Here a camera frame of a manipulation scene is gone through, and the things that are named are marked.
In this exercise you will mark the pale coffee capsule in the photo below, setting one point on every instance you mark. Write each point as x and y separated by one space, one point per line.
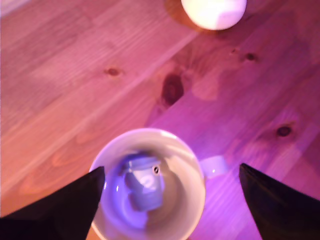
147 190

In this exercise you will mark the cartoon printed coffee mug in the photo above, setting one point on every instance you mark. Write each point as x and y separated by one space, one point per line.
180 155

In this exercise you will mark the white insulated bottle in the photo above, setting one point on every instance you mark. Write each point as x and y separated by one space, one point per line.
213 12

